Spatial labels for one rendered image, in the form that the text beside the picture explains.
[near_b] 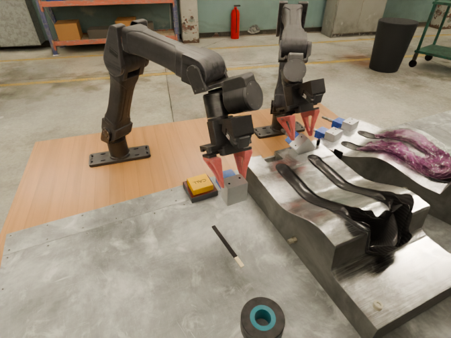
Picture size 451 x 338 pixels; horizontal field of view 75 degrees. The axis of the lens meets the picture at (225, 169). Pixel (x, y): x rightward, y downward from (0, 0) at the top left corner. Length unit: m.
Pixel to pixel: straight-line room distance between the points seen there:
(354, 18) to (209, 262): 6.20
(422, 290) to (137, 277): 0.57
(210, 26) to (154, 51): 5.45
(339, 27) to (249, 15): 1.70
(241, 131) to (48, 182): 0.68
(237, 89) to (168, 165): 0.48
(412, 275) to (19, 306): 0.78
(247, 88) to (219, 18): 5.59
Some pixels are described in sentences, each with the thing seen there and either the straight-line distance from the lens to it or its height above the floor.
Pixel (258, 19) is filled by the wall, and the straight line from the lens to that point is 6.34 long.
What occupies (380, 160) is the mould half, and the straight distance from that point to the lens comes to 0.94.
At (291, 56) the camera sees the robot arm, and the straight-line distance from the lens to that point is 0.80.
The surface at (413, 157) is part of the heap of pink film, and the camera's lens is 0.98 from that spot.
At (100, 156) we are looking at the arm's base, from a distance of 1.08.
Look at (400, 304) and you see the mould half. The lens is 0.66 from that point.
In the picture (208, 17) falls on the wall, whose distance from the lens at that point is 6.10.
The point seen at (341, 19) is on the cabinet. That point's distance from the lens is 6.49.
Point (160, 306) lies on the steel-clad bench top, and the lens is 0.66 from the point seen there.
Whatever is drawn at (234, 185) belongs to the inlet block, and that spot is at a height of 0.96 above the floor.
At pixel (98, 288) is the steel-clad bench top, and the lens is 0.72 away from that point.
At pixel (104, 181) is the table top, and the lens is 0.98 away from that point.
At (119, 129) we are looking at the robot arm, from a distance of 0.95.
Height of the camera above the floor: 1.37
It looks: 37 degrees down
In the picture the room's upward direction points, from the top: straight up
